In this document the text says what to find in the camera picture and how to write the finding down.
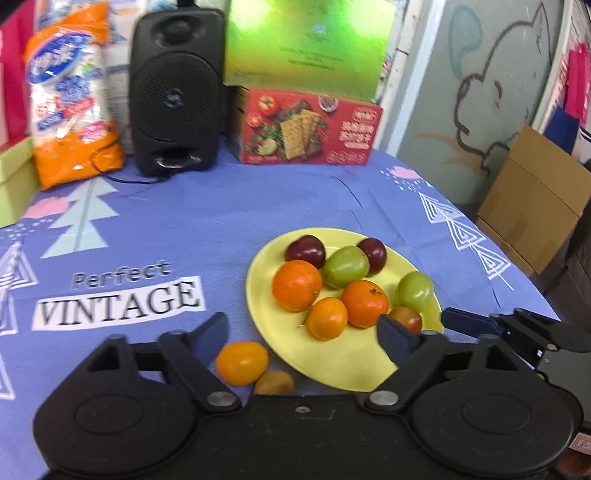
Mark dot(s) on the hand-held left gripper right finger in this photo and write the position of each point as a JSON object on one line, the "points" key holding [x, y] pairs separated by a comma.
{"points": [[395, 339]]}

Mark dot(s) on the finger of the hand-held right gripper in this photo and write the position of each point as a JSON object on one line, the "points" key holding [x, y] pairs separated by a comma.
{"points": [[545, 334], [466, 322]]}

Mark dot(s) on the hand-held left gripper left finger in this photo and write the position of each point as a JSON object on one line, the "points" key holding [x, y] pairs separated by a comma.
{"points": [[212, 337]]}

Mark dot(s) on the red green tomato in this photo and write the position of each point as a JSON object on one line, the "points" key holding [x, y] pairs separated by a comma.
{"points": [[408, 318]]}

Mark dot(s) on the yellow orange tangerine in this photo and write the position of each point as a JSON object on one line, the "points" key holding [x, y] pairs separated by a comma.
{"points": [[242, 363]]}

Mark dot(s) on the large orange tangerine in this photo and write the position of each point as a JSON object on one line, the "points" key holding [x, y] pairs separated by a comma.
{"points": [[297, 285], [364, 303]]}

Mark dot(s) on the small orange tangerine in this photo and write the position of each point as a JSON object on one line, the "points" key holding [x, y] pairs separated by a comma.
{"points": [[327, 319]]}

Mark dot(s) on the small brownish green fruit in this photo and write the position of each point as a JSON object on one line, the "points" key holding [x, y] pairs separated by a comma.
{"points": [[274, 384]]}

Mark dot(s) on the dark purple plum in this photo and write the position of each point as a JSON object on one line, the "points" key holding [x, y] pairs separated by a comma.
{"points": [[373, 255], [304, 250]]}

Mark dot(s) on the large green plum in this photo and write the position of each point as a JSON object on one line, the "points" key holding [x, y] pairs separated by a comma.
{"points": [[345, 266]]}

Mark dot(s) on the yellow plate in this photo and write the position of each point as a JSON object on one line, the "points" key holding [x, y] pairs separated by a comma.
{"points": [[300, 346]]}

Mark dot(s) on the blue printed tablecloth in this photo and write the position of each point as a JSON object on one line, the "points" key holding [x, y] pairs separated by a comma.
{"points": [[184, 221]]}

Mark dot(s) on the flat cardboard box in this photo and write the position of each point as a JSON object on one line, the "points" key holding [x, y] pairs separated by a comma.
{"points": [[531, 207]]}

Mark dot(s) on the blue cloth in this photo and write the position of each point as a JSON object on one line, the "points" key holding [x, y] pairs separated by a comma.
{"points": [[561, 129]]}

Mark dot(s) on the red cracker box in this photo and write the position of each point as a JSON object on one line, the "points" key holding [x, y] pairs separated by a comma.
{"points": [[300, 129]]}

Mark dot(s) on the black speaker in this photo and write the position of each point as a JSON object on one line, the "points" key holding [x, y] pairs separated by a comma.
{"points": [[175, 92]]}

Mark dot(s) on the light green cardboard box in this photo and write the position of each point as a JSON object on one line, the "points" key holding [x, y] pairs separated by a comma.
{"points": [[14, 184]]}

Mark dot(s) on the pink hanging bag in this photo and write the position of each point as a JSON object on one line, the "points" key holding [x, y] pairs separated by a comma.
{"points": [[579, 78]]}

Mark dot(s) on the orange snack bag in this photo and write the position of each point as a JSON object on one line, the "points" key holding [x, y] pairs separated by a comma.
{"points": [[69, 115]]}

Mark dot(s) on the large green gift box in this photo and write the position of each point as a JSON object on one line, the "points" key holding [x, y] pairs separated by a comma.
{"points": [[300, 46]]}

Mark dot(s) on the pink paper bag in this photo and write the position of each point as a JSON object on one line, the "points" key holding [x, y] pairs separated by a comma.
{"points": [[11, 69]]}

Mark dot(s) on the white frame post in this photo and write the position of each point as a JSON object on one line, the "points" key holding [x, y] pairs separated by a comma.
{"points": [[411, 69]]}

